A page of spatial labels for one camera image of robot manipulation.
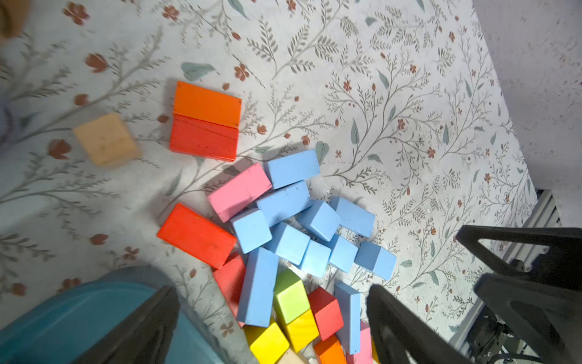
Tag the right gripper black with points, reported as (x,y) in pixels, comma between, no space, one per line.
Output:
(544,310)

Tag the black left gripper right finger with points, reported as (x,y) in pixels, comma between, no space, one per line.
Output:
(399,335)

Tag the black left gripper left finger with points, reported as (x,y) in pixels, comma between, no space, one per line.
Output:
(122,323)

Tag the light blue cube block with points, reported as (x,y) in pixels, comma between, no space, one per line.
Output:
(288,242)
(315,259)
(320,219)
(252,230)
(353,217)

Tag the light blue rectangular block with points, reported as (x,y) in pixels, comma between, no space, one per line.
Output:
(256,299)
(293,168)
(285,202)

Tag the pink block lower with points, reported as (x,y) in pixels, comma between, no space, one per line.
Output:
(365,355)

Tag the light blue narrow block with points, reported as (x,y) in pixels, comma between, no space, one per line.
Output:
(349,300)

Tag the long orange block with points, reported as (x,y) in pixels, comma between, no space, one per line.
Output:
(330,351)

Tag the red cube block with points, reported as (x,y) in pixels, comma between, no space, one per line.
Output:
(326,310)

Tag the light blue block far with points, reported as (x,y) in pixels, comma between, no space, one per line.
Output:
(376,259)

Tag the dark teal plastic bin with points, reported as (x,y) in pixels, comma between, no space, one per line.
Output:
(41,335)

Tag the yellow cube block lower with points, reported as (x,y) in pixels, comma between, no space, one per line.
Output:
(301,331)

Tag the yellow cube block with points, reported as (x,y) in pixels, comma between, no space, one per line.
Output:
(268,344)
(301,331)

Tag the light blue block bottom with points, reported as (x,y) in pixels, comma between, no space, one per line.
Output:
(343,253)

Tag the red rectangular block lower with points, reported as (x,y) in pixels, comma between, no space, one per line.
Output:
(230,278)

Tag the long natural wooden block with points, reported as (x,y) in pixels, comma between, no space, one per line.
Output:
(291,357)

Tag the green cube block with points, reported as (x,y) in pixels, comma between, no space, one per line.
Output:
(290,297)

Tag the red rectangular block upper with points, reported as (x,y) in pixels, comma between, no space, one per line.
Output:
(196,235)

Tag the pink rectangular block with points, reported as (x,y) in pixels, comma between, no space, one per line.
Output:
(230,199)

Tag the plain wooden cube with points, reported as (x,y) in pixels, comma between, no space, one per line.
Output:
(107,141)

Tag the red rectangular block by orange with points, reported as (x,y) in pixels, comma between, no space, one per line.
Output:
(204,139)

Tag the brown teddy bear plush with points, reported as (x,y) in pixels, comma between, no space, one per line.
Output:
(13,17)

